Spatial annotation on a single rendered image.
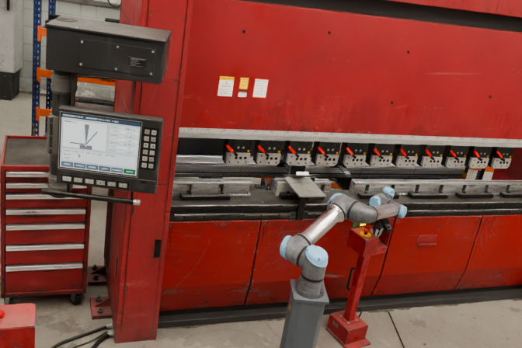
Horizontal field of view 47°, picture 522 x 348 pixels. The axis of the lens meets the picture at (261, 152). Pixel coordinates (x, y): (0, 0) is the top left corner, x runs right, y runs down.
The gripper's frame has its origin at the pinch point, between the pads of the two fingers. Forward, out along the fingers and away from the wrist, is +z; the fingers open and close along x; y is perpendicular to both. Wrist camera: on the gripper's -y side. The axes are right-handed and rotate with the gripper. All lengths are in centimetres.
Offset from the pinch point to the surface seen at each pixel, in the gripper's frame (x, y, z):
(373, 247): 7.8, -6.5, 0.7
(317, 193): 38, 23, -25
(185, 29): 128, 51, -115
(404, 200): -36.9, 17.4, -12.8
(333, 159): 15, 40, -37
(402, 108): -25, 33, -75
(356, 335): 5, -14, 67
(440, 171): -95, 40, -18
